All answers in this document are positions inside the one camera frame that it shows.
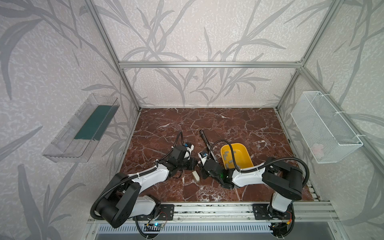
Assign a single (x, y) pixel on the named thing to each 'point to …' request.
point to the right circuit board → (279, 229)
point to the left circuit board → (155, 227)
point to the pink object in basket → (317, 149)
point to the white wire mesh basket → (328, 135)
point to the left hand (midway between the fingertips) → (200, 158)
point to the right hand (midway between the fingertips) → (199, 160)
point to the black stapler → (209, 146)
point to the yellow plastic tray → (242, 158)
